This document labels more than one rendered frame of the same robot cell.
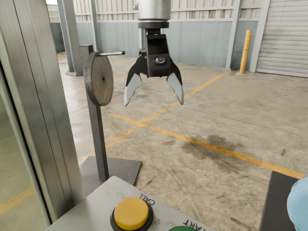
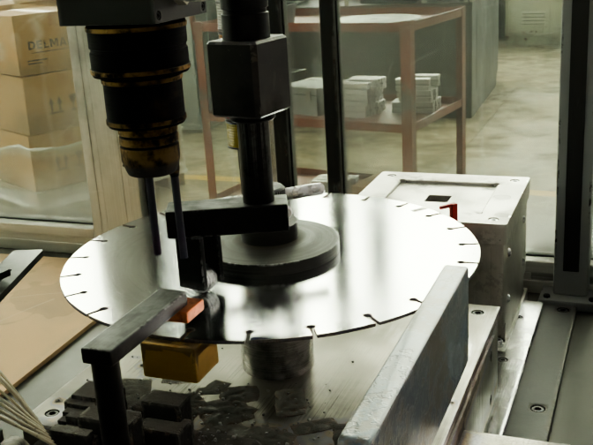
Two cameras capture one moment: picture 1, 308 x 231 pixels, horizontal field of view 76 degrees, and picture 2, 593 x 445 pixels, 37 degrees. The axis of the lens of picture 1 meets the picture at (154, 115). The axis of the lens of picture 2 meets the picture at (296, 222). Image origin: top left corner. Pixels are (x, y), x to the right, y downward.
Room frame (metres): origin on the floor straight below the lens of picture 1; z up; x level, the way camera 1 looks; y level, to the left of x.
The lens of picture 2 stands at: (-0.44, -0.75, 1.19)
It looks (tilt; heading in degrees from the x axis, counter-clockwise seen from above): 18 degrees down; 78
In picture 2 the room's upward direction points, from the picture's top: 4 degrees counter-clockwise
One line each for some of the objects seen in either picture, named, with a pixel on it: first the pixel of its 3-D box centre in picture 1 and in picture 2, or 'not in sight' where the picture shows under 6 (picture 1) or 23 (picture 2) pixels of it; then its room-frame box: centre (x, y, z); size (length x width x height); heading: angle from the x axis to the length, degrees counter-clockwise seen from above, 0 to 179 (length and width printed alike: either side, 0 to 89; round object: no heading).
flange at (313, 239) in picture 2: not in sight; (269, 236); (-0.32, -0.08, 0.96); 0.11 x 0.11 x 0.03
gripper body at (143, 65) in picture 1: (153, 49); not in sight; (0.50, 0.00, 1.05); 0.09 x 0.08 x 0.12; 5
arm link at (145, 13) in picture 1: (152, 12); not in sight; (0.49, 0.00, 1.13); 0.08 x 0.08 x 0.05
